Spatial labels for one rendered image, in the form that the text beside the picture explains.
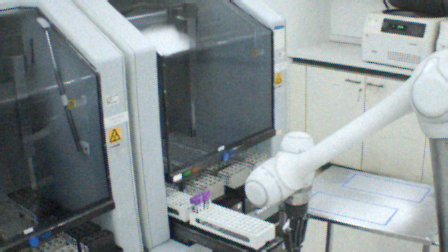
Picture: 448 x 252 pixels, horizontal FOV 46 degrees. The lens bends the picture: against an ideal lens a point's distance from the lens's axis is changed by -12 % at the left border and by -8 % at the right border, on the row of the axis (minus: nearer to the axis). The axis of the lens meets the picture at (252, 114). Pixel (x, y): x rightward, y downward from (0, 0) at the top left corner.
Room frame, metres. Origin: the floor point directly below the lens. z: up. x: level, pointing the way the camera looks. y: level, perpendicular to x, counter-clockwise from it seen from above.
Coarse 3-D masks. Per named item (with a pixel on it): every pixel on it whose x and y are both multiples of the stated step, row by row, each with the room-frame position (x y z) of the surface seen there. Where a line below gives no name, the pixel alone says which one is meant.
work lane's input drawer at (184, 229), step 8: (168, 216) 1.81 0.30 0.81; (176, 224) 1.77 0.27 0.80; (184, 224) 1.76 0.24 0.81; (176, 232) 1.77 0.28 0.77; (184, 232) 1.75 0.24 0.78; (192, 232) 1.72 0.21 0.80; (200, 232) 1.71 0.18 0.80; (208, 232) 1.69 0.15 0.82; (192, 240) 1.73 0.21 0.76; (200, 240) 1.70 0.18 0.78; (208, 240) 1.68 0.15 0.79; (216, 240) 1.66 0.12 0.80; (224, 240) 1.65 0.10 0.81; (272, 240) 1.63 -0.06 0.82; (280, 240) 1.63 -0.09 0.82; (216, 248) 1.66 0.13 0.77; (224, 248) 1.63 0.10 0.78; (232, 248) 1.61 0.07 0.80; (240, 248) 1.60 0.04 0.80; (248, 248) 1.59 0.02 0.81; (264, 248) 1.58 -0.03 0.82; (272, 248) 1.59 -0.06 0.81; (280, 248) 1.61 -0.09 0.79
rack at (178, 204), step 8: (168, 192) 1.92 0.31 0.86; (176, 192) 1.92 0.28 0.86; (168, 200) 1.84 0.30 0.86; (176, 200) 1.85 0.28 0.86; (184, 200) 1.85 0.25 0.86; (168, 208) 1.89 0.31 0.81; (176, 208) 1.79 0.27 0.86; (184, 208) 1.78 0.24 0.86; (176, 216) 1.79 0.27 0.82; (184, 216) 1.77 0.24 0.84
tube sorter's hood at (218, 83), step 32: (128, 0) 2.06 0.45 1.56; (160, 0) 2.14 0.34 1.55; (192, 0) 2.24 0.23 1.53; (224, 0) 2.35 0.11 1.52; (160, 32) 1.92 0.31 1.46; (192, 32) 1.99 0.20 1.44; (224, 32) 2.08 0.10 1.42; (256, 32) 2.18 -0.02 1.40; (192, 64) 1.88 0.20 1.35; (224, 64) 2.01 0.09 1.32; (256, 64) 2.16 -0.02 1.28; (192, 96) 1.88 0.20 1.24; (224, 96) 2.01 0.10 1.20; (256, 96) 2.16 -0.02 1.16; (192, 128) 1.87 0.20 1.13; (224, 128) 2.01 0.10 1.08; (256, 128) 2.16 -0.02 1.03; (192, 160) 1.87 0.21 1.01
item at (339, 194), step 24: (336, 168) 2.22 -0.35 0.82; (312, 192) 1.99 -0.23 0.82; (336, 192) 1.98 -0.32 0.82; (360, 192) 1.97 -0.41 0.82; (384, 192) 1.96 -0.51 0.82; (408, 192) 1.95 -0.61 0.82; (432, 192) 1.93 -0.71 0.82; (312, 216) 1.81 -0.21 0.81; (336, 216) 1.78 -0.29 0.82; (360, 216) 1.77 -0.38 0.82; (384, 216) 1.76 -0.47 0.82; (408, 216) 1.74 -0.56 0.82; (432, 216) 1.73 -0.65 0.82; (408, 240) 1.60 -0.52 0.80; (432, 240) 1.57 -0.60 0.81
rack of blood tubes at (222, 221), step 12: (192, 216) 1.74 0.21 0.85; (204, 216) 1.72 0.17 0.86; (216, 216) 1.72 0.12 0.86; (228, 216) 1.72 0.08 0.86; (240, 216) 1.72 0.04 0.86; (204, 228) 1.71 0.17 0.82; (216, 228) 1.70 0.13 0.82; (228, 228) 1.64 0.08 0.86; (240, 228) 1.64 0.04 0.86; (252, 228) 1.63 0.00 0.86; (264, 228) 1.63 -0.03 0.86; (240, 240) 1.61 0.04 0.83; (252, 240) 1.58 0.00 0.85; (264, 240) 1.60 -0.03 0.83
